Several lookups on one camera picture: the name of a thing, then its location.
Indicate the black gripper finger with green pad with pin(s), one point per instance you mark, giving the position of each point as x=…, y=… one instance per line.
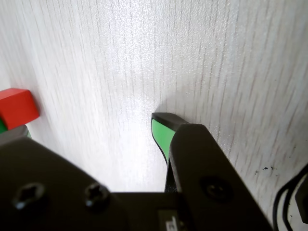
x=216, y=168

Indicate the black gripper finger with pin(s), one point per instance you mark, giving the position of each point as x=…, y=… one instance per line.
x=36, y=173

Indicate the green cube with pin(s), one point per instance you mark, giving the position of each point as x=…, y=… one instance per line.
x=2, y=126

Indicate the red cube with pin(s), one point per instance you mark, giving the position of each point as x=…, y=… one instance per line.
x=16, y=108

